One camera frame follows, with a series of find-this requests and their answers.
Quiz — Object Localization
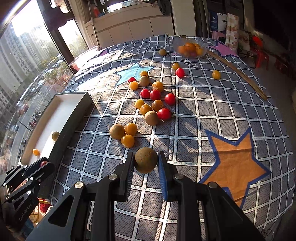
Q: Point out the orange tomato cluster top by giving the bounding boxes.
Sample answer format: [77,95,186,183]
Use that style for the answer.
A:
[152,81,164,92]

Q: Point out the yellow tomato upper pair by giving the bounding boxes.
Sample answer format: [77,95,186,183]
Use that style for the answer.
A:
[125,123,137,136]

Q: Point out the lone red tomato far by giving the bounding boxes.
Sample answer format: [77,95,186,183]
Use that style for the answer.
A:
[176,68,185,78]

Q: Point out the small yellow tomato on star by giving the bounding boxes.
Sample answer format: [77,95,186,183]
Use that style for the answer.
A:
[140,71,148,77]

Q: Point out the lone yellow tomato right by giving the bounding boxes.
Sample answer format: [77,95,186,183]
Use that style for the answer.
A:
[212,70,221,80]

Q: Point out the red cherry tomato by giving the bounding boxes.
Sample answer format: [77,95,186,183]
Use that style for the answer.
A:
[40,161,48,167]

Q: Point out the red tomato by star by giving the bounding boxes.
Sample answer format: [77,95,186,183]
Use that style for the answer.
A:
[127,77,136,83]

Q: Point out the yellow tomato pair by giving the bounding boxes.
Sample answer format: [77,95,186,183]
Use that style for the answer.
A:
[125,123,137,136]
[120,135,135,148]

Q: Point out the long wooden stick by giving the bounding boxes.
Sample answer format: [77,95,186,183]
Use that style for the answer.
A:
[207,50,268,100]

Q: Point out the red plastic basin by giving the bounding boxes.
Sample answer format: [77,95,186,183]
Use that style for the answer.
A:
[69,47,99,72]

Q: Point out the white sideboard cabinet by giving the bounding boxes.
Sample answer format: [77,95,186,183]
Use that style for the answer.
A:
[85,4,174,48]

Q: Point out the red plastic stool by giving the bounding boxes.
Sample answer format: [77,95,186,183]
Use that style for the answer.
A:
[250,35,269,70]

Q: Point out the clear glass fruit bowl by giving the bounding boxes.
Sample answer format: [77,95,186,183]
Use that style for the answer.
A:
[172,36,208,59]

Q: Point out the yellow tomato by star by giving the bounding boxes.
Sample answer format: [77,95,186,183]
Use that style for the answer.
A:
[129,81,138,90]

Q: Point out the dark orange tomato cluster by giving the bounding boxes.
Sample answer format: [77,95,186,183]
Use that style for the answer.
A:
[152,99,164,112]

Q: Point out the red tomato cluster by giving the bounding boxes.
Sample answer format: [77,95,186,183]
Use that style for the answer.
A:
[157,108,172,121]
[140,88,150,99]
[149,89,161,101]
[165,93,176,106]

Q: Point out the grid patterned star tablecloth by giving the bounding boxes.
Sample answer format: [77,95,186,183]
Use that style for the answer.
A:
[50,36,295,240]

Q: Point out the yellow tomato lower pair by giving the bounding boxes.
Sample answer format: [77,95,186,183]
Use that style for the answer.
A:
[120,135,135,148]

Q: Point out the yellow tomato cluster left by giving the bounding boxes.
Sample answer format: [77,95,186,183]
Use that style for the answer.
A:
[134,99,144,109]

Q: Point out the white tray with dark rim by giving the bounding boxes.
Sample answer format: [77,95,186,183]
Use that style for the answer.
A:
[21,92,93,199]

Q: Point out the brown fruit cluster centre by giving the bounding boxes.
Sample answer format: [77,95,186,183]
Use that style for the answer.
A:
[144,110,159,126]

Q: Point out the patterned gift bag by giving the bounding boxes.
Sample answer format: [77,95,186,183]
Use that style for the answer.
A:
[225,13,239,53]

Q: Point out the small yellow tomato far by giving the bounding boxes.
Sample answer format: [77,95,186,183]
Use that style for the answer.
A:
[172,63,180,70]

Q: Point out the brown fruit by star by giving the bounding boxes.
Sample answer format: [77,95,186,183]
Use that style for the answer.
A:
[139,76,151,87]

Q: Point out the orange tomato cluster centre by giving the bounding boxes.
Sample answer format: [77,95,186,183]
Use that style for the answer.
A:
[139,104,152,116]

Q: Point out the white and blue bag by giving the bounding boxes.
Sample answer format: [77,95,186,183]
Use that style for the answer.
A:
[209,11,227,32]

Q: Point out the large brown round fruit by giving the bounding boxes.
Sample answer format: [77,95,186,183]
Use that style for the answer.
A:
[109,123,125,140]

